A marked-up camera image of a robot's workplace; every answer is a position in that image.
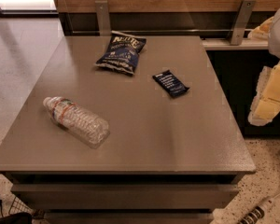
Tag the white power strip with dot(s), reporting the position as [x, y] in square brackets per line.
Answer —
[259, 211]

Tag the blue chip bag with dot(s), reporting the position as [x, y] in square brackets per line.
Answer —
[122, 53]

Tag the grey drawer cabinet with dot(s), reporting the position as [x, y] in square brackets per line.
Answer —
[166, 160]

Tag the clear plastic water bottle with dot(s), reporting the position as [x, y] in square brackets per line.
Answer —
[78, 121]

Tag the dark blue snack bar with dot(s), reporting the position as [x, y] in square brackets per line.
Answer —
[170, 83]

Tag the right metal wall bracket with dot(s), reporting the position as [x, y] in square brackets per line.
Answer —
[242, 18]

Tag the left metal wall bracket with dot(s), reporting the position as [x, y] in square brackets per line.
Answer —
[103, 17]

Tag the metal wall bracket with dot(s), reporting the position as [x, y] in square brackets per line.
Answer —
[242, 18]
[103, 17]

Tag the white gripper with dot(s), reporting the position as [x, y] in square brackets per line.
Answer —
[265, 106]

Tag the black wire basket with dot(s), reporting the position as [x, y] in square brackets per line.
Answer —
[17, 213]

